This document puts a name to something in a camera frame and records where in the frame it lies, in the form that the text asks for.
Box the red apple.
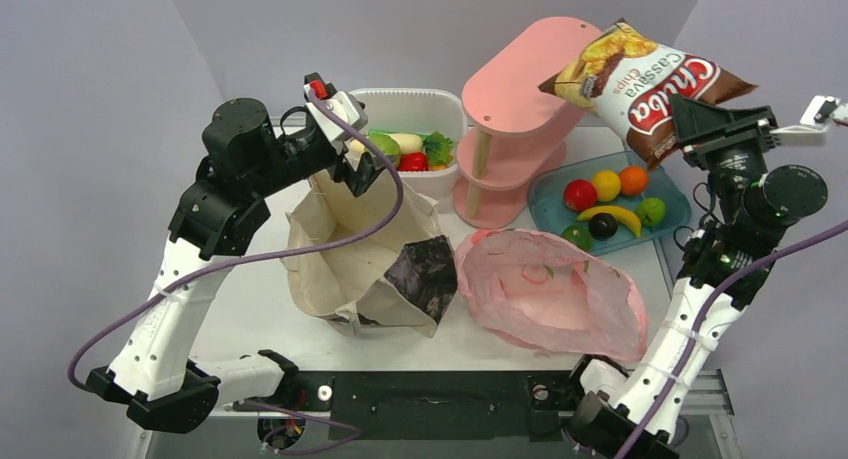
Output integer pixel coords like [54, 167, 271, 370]
[563, 179, 598, 212]

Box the orange fruit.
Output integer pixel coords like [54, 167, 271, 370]
[618, 165, 650, 197]

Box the dark avocado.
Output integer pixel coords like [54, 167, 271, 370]
[588, 213, 619, 240]

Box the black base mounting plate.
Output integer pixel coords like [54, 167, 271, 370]
[233, 370, 584, 441]

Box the red can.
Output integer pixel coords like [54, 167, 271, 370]
[539, 18, 757, 171]

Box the yellow lemon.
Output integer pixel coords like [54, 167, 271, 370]
[590, 170, 622, 203]

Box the small green lime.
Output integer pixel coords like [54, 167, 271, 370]
[560, 225, 594, 252]

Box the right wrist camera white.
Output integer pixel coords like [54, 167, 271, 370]
[771, 95, 847, 141]

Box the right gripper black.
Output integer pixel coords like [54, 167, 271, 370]
[672, 96, 784, 224]

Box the green apple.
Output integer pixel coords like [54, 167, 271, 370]
[635, 197, 666, 227]

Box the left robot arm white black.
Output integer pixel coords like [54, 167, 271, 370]
[85, 92, 381, 434]

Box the beige canvas tote bag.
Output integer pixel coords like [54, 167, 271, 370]
[282, 172, 457, 338]

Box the teal plastic tray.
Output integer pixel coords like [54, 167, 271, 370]
[527, 151, 692, 256]

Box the pink three-tier shelf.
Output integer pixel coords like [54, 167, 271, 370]
[453, 16, 600, 228]

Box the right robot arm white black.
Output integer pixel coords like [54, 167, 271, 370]
[565, 95, 847, 458]

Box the white plastic tub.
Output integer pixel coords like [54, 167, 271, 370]
[352, 88, 468, 200]

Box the white radish with leaves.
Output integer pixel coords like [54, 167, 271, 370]
[389, 132, 454, 171]

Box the red bell pepper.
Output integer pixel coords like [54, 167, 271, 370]
[397, 152, 430, 172]

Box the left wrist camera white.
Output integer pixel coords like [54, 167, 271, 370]
[303, 73, 368, 154]

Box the yellow banana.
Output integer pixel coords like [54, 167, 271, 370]
[576, 205, 643, 238]

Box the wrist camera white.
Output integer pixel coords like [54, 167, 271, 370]
[771, 95, 847, 141]
[303, 73, 368, 154]

